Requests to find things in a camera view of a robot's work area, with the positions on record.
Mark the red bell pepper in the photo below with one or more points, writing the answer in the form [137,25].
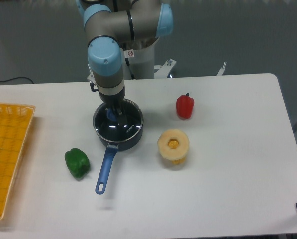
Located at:
[184,106]

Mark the green bell pepper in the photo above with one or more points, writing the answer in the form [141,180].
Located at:
[77,162]

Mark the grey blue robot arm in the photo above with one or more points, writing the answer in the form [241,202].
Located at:
[121,37]

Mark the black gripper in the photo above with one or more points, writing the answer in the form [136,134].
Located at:
[113,97]

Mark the dark blue saucepan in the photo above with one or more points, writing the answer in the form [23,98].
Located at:
[110,153]

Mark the glass pot lid blue knob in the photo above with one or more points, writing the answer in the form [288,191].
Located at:
[108,130]

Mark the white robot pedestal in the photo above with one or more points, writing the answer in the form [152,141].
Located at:
[112,61]

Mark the yellow woven basket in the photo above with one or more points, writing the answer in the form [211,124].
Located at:
[15,122]

